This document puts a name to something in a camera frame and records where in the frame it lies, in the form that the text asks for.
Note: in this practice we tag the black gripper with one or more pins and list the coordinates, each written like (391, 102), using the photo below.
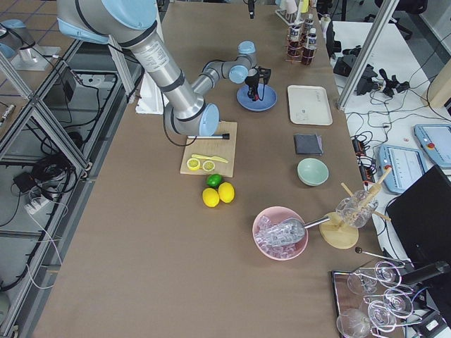
(251, 5)
(251, 82)

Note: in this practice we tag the blue plastic plate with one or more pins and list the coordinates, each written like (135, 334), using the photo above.
(267, 98)

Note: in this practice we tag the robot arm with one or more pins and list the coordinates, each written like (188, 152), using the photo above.
(133, 24)

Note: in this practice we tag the tea bottle front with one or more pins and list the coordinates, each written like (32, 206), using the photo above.
(294, 45)

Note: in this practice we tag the tea bottle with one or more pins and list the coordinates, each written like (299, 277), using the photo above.
(294, 45)
(309, 47)
(308, 22)

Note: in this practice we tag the steel muddler black tip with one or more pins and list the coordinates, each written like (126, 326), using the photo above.
(214, 136)

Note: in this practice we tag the cream rabbit tray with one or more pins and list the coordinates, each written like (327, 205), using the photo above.
(308, 105)

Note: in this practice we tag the tea bottle back right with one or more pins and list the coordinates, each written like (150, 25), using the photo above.
(308, 22)

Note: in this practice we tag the wooden cutting board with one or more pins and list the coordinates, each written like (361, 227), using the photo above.
(224, 148)

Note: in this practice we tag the tea bottle back left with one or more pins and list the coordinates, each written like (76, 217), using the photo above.
(309, 47)

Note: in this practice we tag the grey folded cloth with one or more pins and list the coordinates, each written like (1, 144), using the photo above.
(308, 144)

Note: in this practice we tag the yellow plastic knife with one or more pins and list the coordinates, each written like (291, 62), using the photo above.
(210, 158)

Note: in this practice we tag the lemon half upper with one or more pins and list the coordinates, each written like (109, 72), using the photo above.
(208, 166)

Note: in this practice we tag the lemon half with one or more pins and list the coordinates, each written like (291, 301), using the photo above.
(208, 166)
(193, 164)

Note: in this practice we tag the lemon half lower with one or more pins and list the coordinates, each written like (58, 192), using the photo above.
(193, 164)

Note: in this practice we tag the green lime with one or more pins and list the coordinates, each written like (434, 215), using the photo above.
(214, 180)

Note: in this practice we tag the green bowl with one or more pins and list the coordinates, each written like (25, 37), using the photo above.
(312, 172)

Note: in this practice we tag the yellow lemon upper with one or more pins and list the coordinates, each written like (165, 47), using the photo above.
(226, 192)

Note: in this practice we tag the yellow lemon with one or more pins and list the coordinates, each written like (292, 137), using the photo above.
(210, 197)
(226, 192)

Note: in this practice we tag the yellow lemon lower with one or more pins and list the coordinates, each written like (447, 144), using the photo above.
(210, 197)

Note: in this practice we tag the steel ice scoop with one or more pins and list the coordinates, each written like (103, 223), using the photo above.
(299, 227)

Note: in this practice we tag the glass mug on stand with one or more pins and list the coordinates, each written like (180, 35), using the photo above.
(356, 210)

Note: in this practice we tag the pink bowl of ice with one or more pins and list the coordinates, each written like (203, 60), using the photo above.
(275, 235)

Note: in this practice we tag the wooden mug tree stand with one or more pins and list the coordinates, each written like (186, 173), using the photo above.
(339, 234)

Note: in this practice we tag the blue teach pendant near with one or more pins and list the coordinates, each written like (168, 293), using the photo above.
(407, 164)

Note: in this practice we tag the blue teach pendant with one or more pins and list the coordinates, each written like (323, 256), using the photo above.
(407, 164)
(435, 139)

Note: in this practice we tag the blue teach pendant far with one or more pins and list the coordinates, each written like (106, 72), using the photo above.
(435, 139)

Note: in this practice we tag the black laptop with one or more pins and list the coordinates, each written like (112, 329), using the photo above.
(421, 219)

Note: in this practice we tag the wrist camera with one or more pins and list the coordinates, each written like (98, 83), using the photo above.
(264, 74)

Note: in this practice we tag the copper wire bottle rack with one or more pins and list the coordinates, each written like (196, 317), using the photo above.
(301, 44)

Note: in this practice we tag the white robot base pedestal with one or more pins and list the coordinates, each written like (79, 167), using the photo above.
(151, 100)

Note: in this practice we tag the aluminium frame post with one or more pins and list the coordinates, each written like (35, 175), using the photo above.
(385, 12)

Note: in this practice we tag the wire glass rack tray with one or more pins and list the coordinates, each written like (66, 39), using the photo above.
(386, 297)

